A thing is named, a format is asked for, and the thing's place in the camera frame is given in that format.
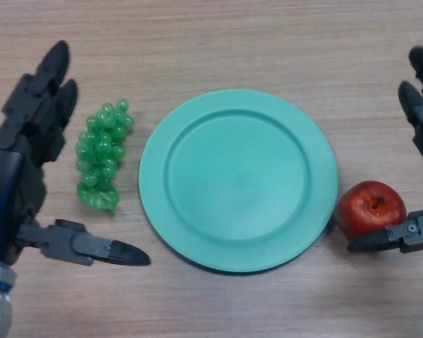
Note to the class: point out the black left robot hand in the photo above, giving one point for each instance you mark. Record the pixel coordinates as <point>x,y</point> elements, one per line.
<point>16,176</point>

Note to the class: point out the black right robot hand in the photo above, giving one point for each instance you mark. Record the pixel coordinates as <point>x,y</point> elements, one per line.
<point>421,105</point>

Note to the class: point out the red apple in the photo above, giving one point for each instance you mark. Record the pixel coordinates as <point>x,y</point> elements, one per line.
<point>366,207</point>

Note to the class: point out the green round plate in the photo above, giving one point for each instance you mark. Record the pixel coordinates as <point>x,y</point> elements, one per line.
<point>238,181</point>

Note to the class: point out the green grape bunch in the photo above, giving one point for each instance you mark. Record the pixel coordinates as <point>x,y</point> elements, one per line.
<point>102,155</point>

